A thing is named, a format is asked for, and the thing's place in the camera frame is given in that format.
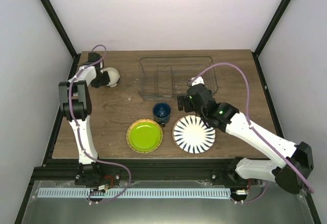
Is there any white and teal bowl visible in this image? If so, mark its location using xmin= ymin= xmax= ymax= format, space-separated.
xmin=103 ymin=67 xmax=120 ymax=88

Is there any dark blue mug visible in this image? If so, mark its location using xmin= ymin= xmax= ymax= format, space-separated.
xmin=152 ymin=103 xmax=171 ymax=127

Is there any grey wire dish rack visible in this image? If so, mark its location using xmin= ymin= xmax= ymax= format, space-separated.
xmin=138 ymin=56 xmax=214 ymax=100

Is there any lime green plate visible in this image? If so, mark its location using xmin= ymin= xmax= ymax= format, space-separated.
xmin=128 ymin=121 xmax=162 ymax=151

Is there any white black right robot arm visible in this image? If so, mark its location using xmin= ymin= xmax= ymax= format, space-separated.
xmin=177 ymin=83 xmax=314 ymax=194

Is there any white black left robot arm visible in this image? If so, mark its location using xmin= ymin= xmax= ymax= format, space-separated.
xmin=58 ymin=52 xmax=111 ymax=165

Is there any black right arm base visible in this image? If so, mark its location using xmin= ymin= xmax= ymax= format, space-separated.
xmin=211 ymin=156 xmax=259 ymax=187

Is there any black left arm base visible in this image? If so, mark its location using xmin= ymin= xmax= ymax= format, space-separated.
xmin=75 ymin=162 xmax=118 ymax=187

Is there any white blue striped plate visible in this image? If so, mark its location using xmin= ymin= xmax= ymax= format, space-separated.
xmin=173 ymin=115 xmax=216 ymax=154

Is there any woven yellow round placemat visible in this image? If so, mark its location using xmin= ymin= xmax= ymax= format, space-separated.
xmin=126 ymin=118 xmax=164 ymax=154

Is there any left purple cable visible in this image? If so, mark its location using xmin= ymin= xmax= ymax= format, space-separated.
xmin=67 ymin=44 xmax=132 ymax=206

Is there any purple cable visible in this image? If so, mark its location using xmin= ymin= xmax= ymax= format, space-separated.
xmin=190 ymin=62 xmax=315 ymax=205
xmin=67 ymin=44 xmax=132 ymax=206

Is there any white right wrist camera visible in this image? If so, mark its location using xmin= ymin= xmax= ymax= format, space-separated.
xmin=187 ymin=77 xmax=204 ymax=87

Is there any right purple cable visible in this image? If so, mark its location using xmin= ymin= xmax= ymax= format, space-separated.
xmin=190 ymin=62 xmax=315 ymax=205

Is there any light blue slotted cable duct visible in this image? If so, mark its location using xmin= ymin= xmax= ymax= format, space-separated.
xmin=37 ymin=188 xmax=231 ymax=199

